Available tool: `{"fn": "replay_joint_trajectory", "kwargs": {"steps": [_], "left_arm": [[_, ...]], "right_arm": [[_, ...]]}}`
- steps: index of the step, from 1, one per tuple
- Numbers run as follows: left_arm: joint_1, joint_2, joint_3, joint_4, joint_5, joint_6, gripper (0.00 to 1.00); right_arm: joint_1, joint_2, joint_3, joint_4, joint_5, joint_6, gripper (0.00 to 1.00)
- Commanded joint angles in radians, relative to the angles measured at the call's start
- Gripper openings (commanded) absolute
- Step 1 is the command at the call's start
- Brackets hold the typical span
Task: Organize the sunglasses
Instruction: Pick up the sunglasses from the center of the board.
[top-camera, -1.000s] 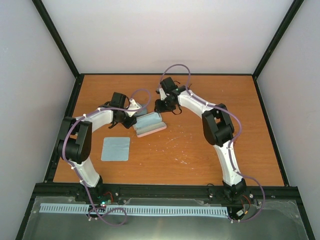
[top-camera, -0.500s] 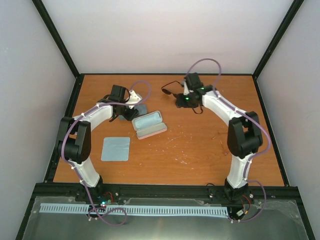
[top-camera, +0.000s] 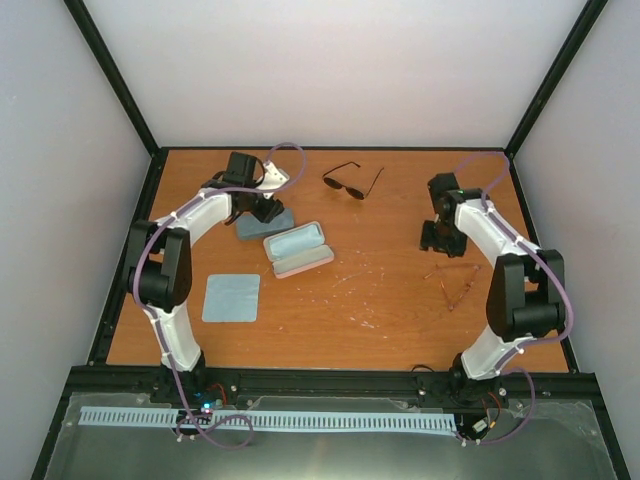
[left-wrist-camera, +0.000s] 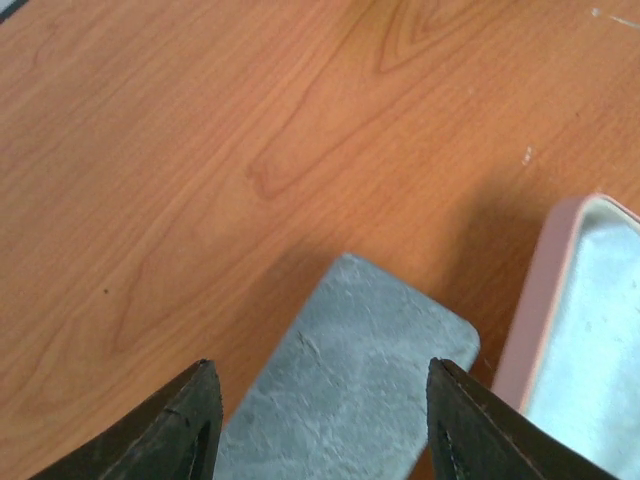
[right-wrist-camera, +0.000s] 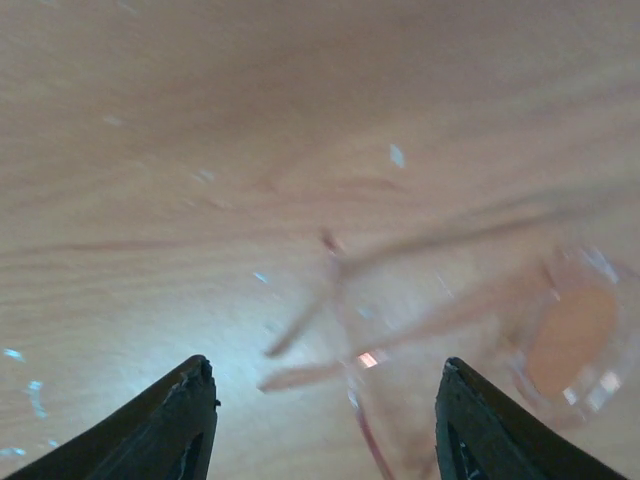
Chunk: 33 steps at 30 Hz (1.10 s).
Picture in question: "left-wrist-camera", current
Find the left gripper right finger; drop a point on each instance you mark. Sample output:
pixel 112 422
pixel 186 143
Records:
pixel 473 434

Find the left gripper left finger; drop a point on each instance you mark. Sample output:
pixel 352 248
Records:
pixel 173 434

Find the pink glasses case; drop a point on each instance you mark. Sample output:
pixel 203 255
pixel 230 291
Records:
pixel 570 364

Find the grey-blue glasses case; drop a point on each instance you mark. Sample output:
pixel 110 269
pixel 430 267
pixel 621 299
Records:
pixel 343 396

